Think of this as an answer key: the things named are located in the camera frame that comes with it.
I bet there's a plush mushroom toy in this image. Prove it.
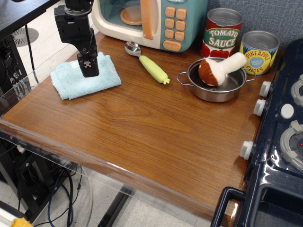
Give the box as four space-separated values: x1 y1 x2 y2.
198 52 247 87

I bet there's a small steel pot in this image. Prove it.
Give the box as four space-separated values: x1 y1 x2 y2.
177 59 257 103

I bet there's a pineapple slices can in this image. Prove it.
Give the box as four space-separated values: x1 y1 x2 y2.
240 30 280 75

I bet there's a toy microwave teal and cream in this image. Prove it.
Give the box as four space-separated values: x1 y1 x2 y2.
92 0 208 52

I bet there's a white stove knob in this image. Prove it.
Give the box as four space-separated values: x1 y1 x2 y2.
259 81 271 98
253 99 266 117
240 141 254 160

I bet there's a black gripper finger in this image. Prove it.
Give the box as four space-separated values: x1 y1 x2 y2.
77 53 90 78
90 53 99 76

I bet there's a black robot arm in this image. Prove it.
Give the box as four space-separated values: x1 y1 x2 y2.
54 0 99 78

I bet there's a black shelf frame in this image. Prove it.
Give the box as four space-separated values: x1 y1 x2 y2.
0 0 71 223

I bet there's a blue cable under table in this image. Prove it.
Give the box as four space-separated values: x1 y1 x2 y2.
47 167 74 227

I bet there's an orange toy plate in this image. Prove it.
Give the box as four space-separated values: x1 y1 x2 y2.
120 5 142 26

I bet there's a light blue cloth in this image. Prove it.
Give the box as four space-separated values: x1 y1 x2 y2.
50 52 121 100

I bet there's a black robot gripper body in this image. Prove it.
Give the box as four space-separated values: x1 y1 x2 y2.
54 4 97 55

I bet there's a dark blue toy stove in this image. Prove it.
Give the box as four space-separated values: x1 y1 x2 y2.
211 39 303 227

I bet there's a white stove knob lower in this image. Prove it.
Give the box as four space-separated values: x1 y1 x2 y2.
240 141 254 160

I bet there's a white stove knob middle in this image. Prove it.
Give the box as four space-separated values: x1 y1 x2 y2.
253 99 266 117

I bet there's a spoon with green handle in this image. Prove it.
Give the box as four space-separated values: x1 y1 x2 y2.
125 42 170 85

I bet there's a tomato sauce can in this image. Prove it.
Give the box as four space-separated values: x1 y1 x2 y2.
201 8 244 59

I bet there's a black table leg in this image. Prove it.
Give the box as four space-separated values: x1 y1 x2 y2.
97 192 129 227

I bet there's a white stove knob upper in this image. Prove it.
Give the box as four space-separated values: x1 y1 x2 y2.
259 81 271 98

